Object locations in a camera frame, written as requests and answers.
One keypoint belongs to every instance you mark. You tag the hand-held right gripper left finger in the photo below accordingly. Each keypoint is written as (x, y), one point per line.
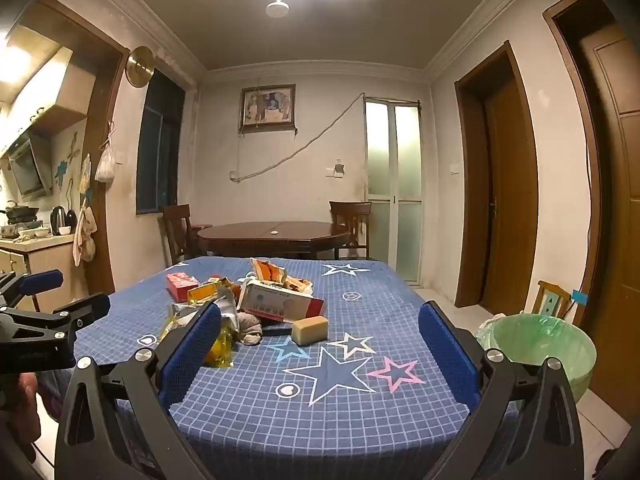
(192, 355)

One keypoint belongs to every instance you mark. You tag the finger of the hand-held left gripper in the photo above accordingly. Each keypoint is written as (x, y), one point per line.
(42, 281)
(92, 307)

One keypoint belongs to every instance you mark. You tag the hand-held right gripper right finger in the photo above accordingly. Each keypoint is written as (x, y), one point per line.
(447, 355)

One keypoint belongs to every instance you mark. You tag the orange carton box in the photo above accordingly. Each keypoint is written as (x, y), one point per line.
(202, 292)

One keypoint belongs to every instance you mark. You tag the green-lined round bin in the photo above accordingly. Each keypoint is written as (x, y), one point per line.
(540, 340)

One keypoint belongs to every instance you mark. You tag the white red medicine box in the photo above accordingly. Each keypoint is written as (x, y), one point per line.
(272, 302)

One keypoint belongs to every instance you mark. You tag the yellow sponge block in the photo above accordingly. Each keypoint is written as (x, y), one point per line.
(310, 331)

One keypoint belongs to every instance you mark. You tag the person's left hand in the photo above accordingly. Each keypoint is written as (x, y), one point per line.
(29, 410)

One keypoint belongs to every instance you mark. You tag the kitchen counter cabinet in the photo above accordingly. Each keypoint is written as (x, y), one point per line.
(35, 265)

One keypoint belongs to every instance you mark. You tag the yellow plastic bag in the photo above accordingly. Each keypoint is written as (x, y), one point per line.
(220, 350)

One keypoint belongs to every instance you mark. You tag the silver foil bag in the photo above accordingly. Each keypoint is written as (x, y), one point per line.
(227, 312)

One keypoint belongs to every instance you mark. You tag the grey crumpled cloth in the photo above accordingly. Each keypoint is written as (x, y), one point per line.
(249, 330)

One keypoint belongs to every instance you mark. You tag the hanging kitchen towels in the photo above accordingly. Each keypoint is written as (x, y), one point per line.
(85, 235)

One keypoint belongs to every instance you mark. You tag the electric kettle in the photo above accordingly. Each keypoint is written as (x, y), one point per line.
(58, 219)

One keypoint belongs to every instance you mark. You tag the black wok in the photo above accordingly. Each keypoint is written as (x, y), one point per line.
(20, 211)

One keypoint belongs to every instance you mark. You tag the crumpled orange snack wrapper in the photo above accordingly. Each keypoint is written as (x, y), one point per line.
(270, 271)

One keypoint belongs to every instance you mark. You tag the steel range hood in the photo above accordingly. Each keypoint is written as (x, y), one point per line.
(27, 167)

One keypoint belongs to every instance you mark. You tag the small wooden chair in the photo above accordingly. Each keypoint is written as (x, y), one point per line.
(550, 302)

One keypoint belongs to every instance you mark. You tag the dark wooden dining chair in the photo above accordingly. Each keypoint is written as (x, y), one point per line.
(177, 225)
(350, 215)

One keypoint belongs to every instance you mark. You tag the hanging white plastic bag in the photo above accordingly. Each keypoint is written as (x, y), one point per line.
(105, 167)

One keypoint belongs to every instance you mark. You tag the blue tape strip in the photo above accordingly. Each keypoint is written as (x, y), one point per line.
(580, 297)

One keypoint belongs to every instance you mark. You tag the round wooden dining table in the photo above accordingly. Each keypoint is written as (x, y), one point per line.
(280, 234)

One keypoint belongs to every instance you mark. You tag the dark window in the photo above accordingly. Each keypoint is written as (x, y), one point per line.
(157, 150)

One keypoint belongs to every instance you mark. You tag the brown wooden door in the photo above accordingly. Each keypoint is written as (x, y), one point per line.
(615, 210)
(510, 185)

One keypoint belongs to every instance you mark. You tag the frosted glass door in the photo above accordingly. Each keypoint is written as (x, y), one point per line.
(405, 160)

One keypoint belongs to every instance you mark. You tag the framed elephant picture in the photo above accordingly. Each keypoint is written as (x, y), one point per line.
(267, 106)

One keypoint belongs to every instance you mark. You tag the white wall switch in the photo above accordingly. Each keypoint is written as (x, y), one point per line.
(454, 168)

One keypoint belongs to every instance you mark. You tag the kitchen wall cabinet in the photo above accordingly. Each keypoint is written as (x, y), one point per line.
(65, 90)

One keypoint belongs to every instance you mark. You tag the white wall socket box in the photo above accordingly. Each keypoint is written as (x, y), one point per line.
(337, 169)

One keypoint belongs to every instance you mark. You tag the gold round wall plate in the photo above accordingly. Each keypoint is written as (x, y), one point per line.
(140, 65)

